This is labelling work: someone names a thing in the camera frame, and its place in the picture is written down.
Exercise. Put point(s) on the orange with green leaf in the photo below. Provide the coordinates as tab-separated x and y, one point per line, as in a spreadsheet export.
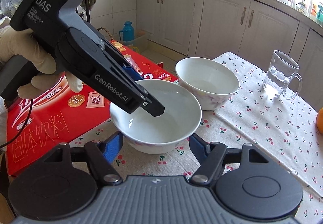
319	121

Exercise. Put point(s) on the left hand in glove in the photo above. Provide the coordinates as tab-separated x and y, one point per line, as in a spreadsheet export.
21	43

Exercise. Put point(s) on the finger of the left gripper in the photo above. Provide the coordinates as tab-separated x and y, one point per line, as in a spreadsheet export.
100	66
128	69

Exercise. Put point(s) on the white bowl with floral outside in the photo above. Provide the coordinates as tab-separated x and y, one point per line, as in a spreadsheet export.
209	81

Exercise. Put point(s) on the glass mug with water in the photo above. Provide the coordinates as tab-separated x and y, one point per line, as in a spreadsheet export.
282	70

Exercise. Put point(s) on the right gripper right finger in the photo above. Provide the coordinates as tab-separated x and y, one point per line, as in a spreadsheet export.
245	181

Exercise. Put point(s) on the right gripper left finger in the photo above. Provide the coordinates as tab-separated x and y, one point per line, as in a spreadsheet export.
65	180

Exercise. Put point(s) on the white kitchen cabinets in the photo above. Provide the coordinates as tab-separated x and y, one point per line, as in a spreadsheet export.
252	29

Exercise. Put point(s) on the teal thermos jug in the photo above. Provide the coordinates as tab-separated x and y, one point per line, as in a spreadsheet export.
127	33

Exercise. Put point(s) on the red drink carton box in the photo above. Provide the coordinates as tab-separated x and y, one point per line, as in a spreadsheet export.
60	115

